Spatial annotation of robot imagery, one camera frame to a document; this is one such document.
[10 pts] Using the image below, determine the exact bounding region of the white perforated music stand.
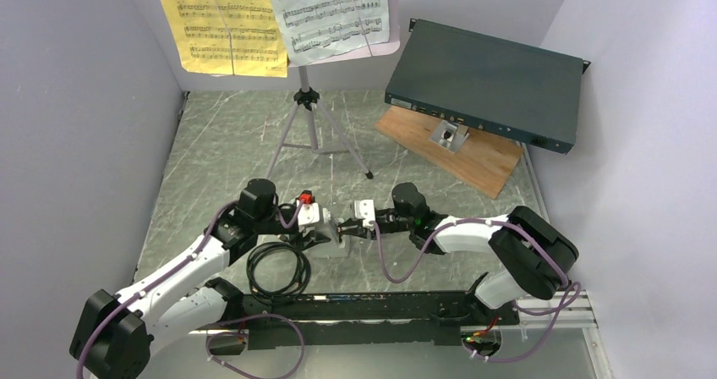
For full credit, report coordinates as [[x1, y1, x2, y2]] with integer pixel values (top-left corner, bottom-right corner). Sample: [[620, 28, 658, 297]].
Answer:
[[265, 0, 402, 179]]

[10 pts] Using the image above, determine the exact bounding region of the yellow sheet music book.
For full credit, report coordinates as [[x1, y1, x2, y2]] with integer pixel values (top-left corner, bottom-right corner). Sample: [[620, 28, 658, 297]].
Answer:
[[160, 0, 288, 78]]

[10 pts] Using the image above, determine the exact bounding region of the white sheet music page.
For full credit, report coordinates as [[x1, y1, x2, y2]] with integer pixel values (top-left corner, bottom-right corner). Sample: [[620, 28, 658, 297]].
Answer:
[[270, 0, 391, 66]]

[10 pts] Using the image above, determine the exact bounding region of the white metronome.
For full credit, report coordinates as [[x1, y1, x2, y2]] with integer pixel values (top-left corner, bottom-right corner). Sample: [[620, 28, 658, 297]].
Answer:
[[307, 221, 350, 259]]

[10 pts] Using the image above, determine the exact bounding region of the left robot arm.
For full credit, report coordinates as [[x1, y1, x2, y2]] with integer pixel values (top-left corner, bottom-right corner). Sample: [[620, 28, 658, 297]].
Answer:
[[69, 179, 338, 378]]

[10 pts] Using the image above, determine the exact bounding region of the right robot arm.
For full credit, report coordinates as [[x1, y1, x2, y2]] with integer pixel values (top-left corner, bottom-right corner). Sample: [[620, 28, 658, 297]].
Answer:
[[337, 182, 579, 324]]

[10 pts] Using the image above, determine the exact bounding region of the wooden base board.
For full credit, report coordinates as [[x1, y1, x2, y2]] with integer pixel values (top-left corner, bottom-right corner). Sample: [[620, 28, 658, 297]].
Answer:
[[375, 106, 523, 199]]

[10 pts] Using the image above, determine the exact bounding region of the dark green rack unit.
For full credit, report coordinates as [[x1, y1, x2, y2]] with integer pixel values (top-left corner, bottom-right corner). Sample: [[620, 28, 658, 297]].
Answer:
[[385, 19, 589, 154]]

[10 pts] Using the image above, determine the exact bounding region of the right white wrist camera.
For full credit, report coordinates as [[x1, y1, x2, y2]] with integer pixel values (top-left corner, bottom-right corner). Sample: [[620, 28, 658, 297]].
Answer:
[[351, 199, 376, 231]]

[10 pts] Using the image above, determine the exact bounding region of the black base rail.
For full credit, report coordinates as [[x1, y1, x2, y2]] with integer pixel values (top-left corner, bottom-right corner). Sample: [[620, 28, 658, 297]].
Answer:
[[201, 280, 520, 350]]

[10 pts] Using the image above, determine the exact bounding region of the metal mounting bracket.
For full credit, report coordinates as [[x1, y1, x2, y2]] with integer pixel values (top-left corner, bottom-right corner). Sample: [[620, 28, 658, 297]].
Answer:
[[430, 120, 469, 153]]

